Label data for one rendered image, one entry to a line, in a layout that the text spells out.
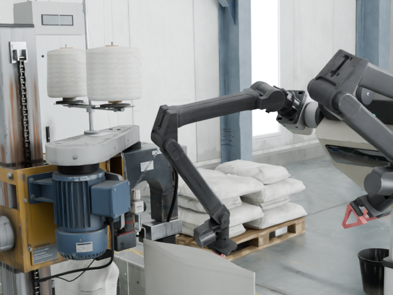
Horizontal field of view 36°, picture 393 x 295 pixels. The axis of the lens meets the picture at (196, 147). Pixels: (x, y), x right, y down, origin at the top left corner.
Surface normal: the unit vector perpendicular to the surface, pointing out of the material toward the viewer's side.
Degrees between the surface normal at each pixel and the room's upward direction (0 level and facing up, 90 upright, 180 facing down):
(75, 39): 90
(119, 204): 90
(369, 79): 112
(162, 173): 90
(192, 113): 103
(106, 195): 90
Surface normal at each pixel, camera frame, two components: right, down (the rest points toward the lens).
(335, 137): -0.51, -0.68
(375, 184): -0.82, -0.09
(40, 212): 0.68, 0.10
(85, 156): 0.44, 0.14
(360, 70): 0.49, 0.40
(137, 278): -0.73, 0.12
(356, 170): -0.57, 0.73
